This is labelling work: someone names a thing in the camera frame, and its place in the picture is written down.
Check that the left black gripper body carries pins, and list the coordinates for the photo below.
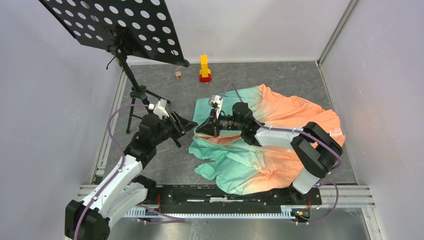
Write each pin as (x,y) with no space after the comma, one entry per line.
(168,129)

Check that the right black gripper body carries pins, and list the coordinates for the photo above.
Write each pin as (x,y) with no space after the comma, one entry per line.
(226,123)

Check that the green and orange jacket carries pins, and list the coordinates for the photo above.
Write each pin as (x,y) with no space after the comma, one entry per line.
(241,169)

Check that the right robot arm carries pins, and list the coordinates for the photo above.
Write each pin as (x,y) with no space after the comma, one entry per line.
(317,150)

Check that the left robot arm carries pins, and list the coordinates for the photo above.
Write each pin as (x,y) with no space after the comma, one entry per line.
(93,217)

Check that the red cylinder block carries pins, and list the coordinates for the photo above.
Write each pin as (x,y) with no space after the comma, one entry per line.
(205,79)

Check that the small wooden cube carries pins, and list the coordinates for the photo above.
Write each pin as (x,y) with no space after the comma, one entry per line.
(178,75)

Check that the yellow block tower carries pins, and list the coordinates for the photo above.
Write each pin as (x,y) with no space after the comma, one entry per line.
(204,67)

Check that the black perforated music stand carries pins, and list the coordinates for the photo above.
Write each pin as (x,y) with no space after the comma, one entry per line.
(123,28)

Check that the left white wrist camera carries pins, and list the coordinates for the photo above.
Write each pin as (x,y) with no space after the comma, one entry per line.
(159,109)

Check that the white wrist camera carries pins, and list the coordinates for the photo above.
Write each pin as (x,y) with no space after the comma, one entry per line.
(216,102)
(159,109)

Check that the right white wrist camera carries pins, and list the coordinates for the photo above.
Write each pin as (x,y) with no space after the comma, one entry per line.
(216,102)

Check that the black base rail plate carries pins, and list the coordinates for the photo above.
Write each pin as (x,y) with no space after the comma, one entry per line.
(209,199)

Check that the white toothed cable duct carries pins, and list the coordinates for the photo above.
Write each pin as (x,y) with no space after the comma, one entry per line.
(140,212)

